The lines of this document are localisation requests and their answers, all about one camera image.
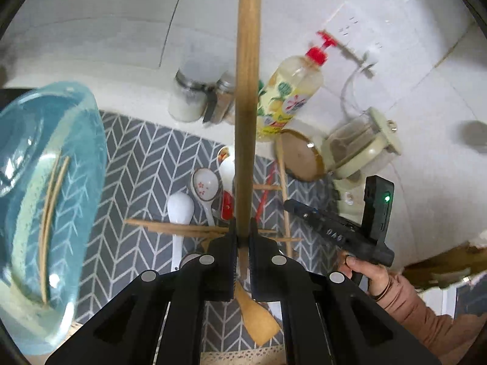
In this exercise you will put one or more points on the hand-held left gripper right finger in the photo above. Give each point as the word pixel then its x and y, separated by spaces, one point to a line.
pixel 254 266

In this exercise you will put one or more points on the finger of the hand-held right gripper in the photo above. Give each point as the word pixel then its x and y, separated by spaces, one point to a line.
pixel 308 215

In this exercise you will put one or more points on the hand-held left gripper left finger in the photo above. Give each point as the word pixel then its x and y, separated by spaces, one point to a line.
pixel 230 262

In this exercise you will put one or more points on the wooden spatula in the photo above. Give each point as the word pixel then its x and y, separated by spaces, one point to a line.
pixel 247 83

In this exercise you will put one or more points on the blue glass bowl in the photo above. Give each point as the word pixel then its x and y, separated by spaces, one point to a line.
pixel 42 129

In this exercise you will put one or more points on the person's right forearm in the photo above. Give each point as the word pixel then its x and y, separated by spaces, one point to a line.
pixel 418 319

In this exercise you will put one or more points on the person's right hand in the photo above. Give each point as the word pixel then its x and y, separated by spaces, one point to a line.
pixel 376 279

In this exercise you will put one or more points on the wooden chopstick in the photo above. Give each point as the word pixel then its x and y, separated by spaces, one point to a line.
pixel 47 205
pixel 167 227
pixel 284 197
pixel 57 194

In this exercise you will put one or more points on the red chopstick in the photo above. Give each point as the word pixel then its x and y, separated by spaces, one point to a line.
pixel 264 194

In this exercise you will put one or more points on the brown ceramic bowl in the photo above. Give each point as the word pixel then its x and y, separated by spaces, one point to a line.
pixel 300 156

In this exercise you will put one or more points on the glass kettle cream lid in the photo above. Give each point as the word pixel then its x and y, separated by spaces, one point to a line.
pixel 357 148

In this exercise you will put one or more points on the floral ceramic spoon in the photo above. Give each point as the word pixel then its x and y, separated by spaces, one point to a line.
pixel 205 186

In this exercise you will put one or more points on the white red ceramic spoon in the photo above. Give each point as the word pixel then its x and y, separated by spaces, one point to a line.
pixel 227 175

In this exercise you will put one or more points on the yellow dish soap bottle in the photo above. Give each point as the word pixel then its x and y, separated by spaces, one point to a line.
pixel 287 95

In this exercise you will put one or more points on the grey herringbone mat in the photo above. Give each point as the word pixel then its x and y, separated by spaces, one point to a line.
pixel 140 167

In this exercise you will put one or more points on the clasp glass jar brown contents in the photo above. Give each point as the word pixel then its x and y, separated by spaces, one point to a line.
pixel 224 99

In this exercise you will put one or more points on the glass jar white contents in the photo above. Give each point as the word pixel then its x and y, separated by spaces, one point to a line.
pixel 188 102

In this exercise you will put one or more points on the white wall socket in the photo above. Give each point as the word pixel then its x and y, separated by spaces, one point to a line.
pixel 350 22

